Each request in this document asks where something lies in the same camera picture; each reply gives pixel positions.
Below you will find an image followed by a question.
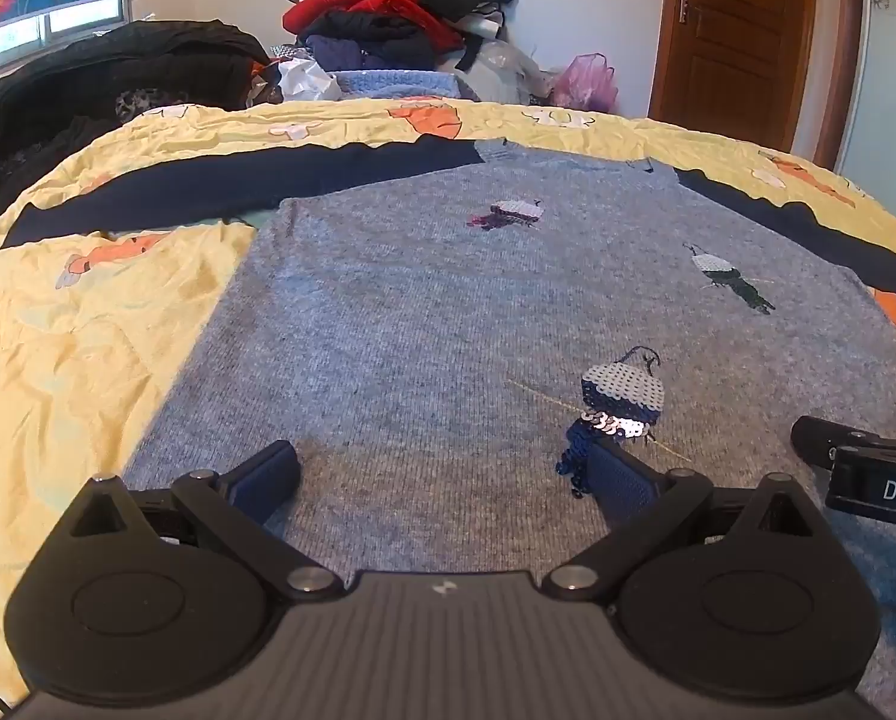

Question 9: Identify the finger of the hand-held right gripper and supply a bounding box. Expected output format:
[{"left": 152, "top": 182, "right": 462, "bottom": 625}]
[{"left": 790, "top": 415, "right": 896, "bottom": 467}]

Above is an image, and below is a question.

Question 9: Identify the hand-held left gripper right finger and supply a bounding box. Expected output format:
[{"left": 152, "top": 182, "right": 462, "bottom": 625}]
[{"left": 540, "top": 440, "right": 833, "bottom": 603}]

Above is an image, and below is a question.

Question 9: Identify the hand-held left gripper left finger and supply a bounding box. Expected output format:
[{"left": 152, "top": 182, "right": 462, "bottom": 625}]
[{"left": 65, "top": 440, "right": 345, "bottom": 602}]

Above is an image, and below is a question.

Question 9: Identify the grey sweater with navy sleeves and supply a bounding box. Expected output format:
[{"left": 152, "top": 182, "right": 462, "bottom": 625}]
[{"left": 2, "top": 136, "right": 896, "bottom": 720}]

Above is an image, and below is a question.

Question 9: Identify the yellow carrot print bedsheet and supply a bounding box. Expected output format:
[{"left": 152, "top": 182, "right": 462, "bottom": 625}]
[{"left": 0, "top": 96, "right": 896, "bottom": 713}]

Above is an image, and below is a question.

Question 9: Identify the white crumpled plastic bag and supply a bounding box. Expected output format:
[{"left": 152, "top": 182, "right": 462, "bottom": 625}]
[{"left": 275, "top": 56, "right": 344, "bottom": 103}]

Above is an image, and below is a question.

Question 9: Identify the pink plastic bag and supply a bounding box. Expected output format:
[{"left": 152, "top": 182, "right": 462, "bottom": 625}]
[{"left": 551, "top": 52, "right": 620, "bottom": 112}]

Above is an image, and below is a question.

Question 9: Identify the light blue knit garment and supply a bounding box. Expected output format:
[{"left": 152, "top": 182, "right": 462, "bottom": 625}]
[{"left": 328, "top": 69, "right": 464, "bottom": 102}]

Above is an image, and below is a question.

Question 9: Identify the brown wooden door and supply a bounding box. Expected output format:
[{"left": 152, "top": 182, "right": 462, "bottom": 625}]
[{"left": 647, "top": 0, "right": 822, "bottom": 155}]

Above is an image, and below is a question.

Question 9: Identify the translucent plastic bag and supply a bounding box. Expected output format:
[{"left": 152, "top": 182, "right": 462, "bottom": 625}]
[{"left": 459, "top": 41, "right": 561, "bottom": 106}]

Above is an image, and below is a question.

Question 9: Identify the black jacket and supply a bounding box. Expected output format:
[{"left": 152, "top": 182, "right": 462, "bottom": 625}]
[{"left": 0, "top": 21, "right": 270, "bottom": 241}]

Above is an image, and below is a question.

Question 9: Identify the window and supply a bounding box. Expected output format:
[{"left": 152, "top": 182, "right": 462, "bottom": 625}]
[{"left": 0, "top": 0, "right": 142, "bottom": 83}]

